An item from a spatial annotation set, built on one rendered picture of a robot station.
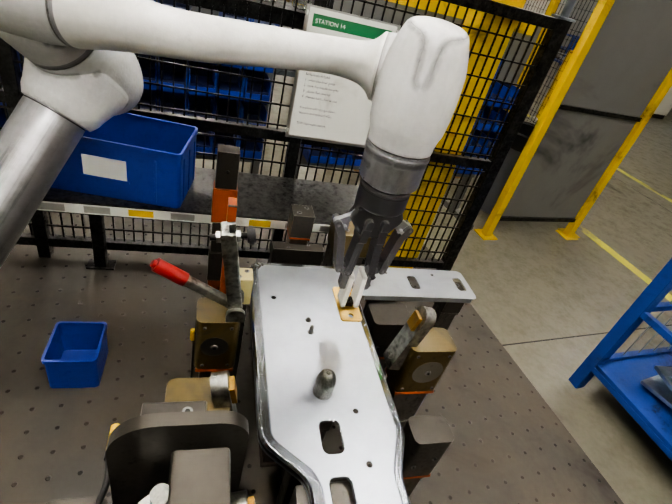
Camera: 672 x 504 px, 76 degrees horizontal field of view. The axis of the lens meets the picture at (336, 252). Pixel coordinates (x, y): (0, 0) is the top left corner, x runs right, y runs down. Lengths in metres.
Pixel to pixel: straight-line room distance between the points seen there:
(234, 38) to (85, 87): 0.29
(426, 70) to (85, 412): 0.90
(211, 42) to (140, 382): 0.74
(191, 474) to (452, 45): 0.50
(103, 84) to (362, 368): 0.64
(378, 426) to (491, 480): 0.48
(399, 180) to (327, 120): 0.61
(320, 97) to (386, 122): 0.60
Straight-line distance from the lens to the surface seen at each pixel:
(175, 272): 0.68
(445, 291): 1.02
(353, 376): 0.76
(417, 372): 0.82
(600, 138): 3.81
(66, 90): 0.85
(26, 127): 0.87
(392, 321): 0.91
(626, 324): 2.45
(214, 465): 0.43
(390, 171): 0.58
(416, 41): 0.54
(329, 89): 1.14
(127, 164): 1.00
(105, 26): 0.69
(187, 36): 0.65
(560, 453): 1.30
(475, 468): 1.14
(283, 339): 0.78
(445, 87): 0.55
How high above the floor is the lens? 1.57
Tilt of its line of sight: 35 degrees down
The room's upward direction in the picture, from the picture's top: 16 degrees clockwise
